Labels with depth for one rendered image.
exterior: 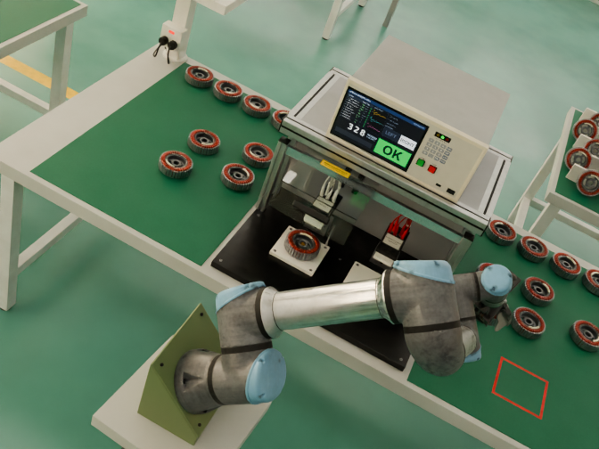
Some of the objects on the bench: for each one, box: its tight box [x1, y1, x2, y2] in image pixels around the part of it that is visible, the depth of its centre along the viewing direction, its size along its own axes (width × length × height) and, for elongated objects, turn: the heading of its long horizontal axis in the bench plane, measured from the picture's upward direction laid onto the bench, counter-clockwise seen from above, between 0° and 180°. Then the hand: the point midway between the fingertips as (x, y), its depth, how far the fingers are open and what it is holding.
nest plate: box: [343, 261, 382, 282], centre depth 227 cm, size 15×15×1 cm
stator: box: [511, 306, 546, 339], centre depth 238 cm, size 11×11×4 cm
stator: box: [242, 143, 274, 168], centre depth 261 cm, size 11×11×4 cm
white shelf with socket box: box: [152, 0, 247, 64], centre depth 271 cm, size 35×37×46 cm
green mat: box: [29, 62, 288, 266], centre depth 255 cm, size 94×61×1 cm, turn 138°
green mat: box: [406, 220, 599, 449], centre depth 240 cm, size 94×61×1 cm, turn 138°
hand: (490, 307), depth 213 cm, fingers closed on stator, 13 cm apart
